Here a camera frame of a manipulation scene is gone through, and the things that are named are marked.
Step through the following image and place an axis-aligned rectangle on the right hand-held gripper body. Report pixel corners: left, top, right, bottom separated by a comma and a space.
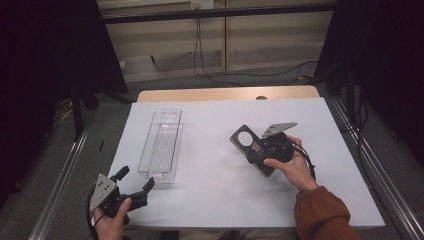
261, 121, 299, 165

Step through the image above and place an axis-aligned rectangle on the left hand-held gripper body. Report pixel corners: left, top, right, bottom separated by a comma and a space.
88, 173, 150, 218

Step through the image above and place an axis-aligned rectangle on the clear plastic storage bin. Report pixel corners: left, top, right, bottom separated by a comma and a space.
137, 108, 185, 186

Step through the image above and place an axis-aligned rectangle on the person's left hand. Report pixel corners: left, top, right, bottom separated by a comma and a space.
93, 197, 133, 240

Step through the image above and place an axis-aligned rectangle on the person's right hand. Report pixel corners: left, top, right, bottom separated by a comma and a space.
262, 134, 320, 193

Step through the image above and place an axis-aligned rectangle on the white table sheet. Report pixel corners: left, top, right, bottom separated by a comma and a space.
107, 96, 387, 230

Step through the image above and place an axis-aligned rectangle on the black stand pole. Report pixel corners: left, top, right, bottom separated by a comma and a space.
70, 74, 85, 142

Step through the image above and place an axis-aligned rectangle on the wooden table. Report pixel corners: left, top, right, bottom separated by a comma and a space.
136, 85, 321, 104

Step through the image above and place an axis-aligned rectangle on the black curtain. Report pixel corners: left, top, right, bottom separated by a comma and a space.
0, 0, 130, 204
313, 0, 424, 168

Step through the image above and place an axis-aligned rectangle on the long beige desk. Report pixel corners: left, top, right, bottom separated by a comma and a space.
96, 0, 338, 25

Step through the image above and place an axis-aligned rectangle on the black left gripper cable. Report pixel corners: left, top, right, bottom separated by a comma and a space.
85, 187, 100, 240

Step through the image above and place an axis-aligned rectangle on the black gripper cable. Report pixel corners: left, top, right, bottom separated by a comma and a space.
85, 187, 100, 240
292, 142, 317, 182

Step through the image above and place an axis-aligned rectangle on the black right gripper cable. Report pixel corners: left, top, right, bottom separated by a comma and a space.
292, 142, 317, 182

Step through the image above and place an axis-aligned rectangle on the metal floor rail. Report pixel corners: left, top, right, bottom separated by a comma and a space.
28, 127, 90, 240
327, 95, 424, 240

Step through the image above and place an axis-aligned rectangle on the yellow floor cable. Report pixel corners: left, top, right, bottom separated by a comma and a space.
59, 100, 75, 122

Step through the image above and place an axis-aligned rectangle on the black floor cable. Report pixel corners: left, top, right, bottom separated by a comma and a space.
339, 83, 369, 135

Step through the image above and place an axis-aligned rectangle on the black power cable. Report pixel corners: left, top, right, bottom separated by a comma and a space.
198, 9, 320, 78
192, 9, 248, 88

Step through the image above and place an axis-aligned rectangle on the white wall socket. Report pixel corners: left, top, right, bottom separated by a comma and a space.
190, 0, 215, 11

